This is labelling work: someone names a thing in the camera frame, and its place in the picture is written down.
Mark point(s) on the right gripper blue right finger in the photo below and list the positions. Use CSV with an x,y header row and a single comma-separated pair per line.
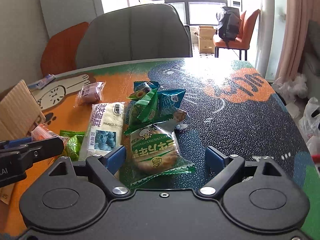
x,y
215,160

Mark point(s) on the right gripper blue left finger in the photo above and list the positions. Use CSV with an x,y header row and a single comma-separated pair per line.
x,y
114,160

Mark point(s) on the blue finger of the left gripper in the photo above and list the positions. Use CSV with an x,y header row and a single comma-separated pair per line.
x,y
18,142

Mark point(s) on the long white cake package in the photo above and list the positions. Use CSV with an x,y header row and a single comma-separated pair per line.
x,y
105,128

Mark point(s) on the orange sausage snack package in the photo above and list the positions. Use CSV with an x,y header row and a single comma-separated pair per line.
x,y
41,132

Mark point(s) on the green pancake snack package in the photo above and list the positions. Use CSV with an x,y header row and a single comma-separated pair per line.
x,y
154,151

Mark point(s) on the light green snack packet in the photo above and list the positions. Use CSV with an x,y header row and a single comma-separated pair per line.
x,y
73,146

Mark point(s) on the green avocado snack packet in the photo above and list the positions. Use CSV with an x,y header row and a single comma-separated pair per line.
x,y
143,111

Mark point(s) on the purple pastry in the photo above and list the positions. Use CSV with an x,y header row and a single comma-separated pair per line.
x,y
90,94

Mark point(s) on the blue snack packet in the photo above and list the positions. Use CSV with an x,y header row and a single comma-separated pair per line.
x,y
169,100

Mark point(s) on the open cardboard box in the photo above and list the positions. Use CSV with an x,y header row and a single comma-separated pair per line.
x,y
20,112

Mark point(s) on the blue tissue packet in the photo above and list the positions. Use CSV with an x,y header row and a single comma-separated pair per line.
x,y
38,85

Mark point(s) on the crumpled white plastic bag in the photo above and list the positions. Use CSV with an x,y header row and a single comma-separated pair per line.
x,y
290,90

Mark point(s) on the cardboard boxes on floor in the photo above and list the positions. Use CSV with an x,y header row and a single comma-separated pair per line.
x,y
205,36

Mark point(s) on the dark backpack on chair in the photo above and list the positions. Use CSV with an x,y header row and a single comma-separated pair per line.
x,y
228,24

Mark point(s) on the grey chair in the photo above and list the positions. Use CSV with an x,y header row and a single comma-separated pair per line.
x,y
149,31

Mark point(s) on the orange chair by window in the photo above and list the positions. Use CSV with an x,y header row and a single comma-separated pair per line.
x,y
242,41

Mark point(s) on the pink curtain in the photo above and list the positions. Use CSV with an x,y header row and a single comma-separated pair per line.
x,y
298,15

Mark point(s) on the white board against wall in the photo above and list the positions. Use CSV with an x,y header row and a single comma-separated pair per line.
x,y
61,14

